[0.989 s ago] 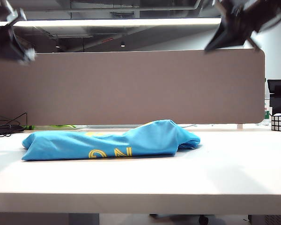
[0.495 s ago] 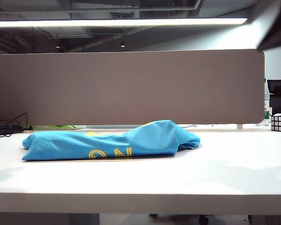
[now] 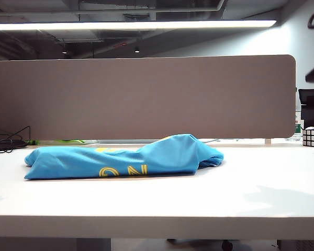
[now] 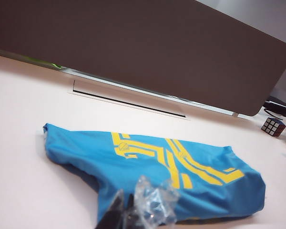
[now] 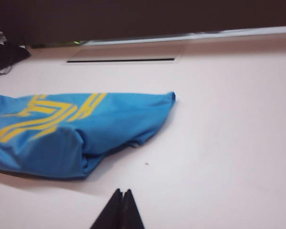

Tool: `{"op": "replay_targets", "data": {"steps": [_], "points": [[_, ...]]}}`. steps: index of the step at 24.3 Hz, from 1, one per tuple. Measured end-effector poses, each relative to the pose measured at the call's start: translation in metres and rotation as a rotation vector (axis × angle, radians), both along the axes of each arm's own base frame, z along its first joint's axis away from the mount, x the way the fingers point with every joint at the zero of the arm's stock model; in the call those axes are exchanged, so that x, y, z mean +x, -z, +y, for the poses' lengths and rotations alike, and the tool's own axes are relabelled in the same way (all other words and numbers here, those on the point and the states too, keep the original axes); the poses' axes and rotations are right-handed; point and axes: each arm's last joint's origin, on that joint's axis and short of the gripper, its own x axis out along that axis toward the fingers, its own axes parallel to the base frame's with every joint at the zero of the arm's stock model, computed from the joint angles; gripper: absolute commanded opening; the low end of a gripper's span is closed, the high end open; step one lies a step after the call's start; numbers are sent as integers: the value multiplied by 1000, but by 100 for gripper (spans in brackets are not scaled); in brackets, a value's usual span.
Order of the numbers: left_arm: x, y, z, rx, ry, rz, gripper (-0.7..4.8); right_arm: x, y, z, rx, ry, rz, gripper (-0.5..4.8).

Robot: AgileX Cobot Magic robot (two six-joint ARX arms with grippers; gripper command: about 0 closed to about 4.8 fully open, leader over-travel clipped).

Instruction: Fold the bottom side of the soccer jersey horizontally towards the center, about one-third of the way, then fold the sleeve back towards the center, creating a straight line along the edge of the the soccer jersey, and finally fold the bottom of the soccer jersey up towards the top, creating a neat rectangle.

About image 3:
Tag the blue white yellow soccer jersey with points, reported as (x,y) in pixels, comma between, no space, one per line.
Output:
(120,162)

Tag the green label sign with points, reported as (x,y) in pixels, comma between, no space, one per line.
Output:
(298,127)

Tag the brown desk divider panel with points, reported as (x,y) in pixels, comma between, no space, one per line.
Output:
(141,96)

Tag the black chair wheel base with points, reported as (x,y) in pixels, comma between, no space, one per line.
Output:
(226,245)

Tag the long ceiling light strip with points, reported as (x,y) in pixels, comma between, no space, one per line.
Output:
(130,24)

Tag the beige divider bracket foot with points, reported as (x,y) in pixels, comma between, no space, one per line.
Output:
(267,141)

